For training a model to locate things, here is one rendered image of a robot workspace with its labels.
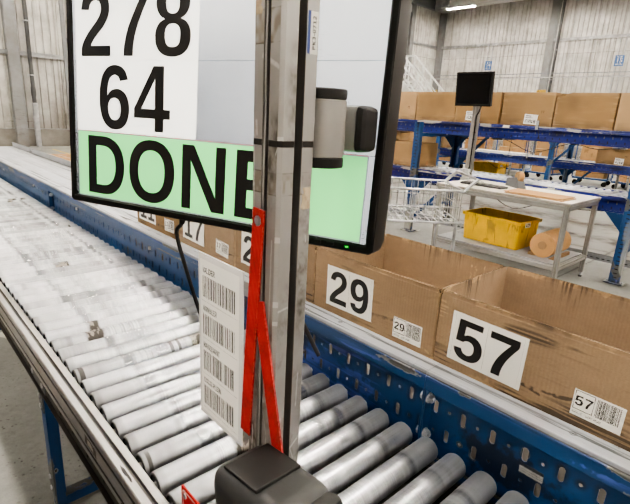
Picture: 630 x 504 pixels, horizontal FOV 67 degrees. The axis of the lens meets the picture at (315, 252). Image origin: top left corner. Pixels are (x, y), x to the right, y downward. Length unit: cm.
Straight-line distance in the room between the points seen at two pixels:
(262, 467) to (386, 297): 73
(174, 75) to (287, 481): 48
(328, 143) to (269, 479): 30
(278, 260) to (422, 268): 103
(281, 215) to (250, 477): 23
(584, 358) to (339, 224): 56
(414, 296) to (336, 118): 70
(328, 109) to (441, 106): 601
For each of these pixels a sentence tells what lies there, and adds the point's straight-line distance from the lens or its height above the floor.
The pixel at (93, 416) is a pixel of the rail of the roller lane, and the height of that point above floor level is 74.
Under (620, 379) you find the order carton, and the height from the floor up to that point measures 100.
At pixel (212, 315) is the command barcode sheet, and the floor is 118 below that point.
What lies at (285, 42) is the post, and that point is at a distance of 40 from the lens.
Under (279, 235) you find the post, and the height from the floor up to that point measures 129.
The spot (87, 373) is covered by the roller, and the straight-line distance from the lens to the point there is 135.
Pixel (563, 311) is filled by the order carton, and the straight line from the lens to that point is 126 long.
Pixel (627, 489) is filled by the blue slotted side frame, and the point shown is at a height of 86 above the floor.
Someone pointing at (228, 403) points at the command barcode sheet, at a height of 109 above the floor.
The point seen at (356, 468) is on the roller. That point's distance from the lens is 102.
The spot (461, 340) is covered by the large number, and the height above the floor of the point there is 96.
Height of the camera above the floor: 139
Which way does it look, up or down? 16 degrees down
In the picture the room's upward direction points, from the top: 3 degrees clockwise
